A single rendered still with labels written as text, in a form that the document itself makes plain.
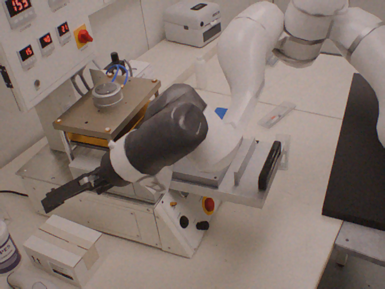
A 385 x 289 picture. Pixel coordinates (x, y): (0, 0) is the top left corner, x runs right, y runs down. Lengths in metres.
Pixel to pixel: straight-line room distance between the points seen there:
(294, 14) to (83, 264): 0.79
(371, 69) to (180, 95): 0.42
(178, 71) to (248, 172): 0.97
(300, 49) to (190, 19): 1.16
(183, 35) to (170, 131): 1.54
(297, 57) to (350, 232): 0.51
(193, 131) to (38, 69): 0.57
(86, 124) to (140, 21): 1.14
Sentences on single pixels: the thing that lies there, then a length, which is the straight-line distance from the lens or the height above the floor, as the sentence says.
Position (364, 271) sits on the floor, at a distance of 2.14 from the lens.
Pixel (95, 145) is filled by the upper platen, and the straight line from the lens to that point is 1.15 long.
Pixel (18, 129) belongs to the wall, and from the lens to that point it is 1.73.
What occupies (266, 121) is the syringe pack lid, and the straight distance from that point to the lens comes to 1.60.
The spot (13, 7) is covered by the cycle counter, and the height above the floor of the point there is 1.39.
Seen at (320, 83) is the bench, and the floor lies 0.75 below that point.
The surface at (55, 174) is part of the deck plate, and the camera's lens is 1.27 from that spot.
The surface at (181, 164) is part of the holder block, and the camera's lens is 1.10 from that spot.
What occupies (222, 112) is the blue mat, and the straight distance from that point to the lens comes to 1.71.
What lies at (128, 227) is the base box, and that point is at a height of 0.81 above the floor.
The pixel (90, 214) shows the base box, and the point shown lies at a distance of 1.25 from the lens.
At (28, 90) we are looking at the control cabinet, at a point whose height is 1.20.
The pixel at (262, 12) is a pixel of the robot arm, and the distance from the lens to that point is 0.95.
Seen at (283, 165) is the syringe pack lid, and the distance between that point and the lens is 1.40.
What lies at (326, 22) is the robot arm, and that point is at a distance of 0.98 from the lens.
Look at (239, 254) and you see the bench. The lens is 1.18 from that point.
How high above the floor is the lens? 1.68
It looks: 37 degrees down
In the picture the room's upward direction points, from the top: 7 degrees counter-clockwise
